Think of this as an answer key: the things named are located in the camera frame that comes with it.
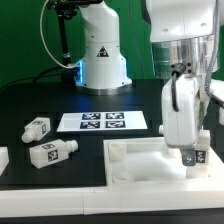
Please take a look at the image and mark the white right fence bar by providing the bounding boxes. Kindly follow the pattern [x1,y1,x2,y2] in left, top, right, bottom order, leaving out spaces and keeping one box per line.
[209,148,224,184]

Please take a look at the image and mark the white cable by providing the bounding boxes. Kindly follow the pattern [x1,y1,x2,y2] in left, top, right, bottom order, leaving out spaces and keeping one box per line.
[39,0,83,70]

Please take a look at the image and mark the white front fence bar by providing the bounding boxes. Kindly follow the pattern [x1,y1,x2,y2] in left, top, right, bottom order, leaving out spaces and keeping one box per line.
[0,189,224,218]

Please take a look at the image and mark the white marker sheet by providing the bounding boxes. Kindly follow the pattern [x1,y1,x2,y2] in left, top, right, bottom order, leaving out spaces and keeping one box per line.
[57,111,147,132]

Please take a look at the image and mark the black camera stand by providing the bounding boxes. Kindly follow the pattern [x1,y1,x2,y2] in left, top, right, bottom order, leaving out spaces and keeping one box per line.
[43,0,103,83]

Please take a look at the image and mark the black cable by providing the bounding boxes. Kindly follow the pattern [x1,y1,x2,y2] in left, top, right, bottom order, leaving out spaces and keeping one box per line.
[0,66,66,94]

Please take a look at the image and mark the white fence bar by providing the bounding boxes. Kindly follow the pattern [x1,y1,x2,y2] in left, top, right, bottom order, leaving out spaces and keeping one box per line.
[0,189,224,218]
[209,148,224,184]

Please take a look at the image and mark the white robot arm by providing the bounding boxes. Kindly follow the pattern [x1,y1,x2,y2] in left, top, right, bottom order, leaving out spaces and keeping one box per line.
[79,0,215,166]

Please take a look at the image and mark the white left fence block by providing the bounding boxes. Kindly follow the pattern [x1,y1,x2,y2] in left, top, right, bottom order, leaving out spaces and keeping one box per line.
[0,147,9,176]

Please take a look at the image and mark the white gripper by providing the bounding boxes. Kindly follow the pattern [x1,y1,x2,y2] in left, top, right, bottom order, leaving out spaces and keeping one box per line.
[161,76,201,166]

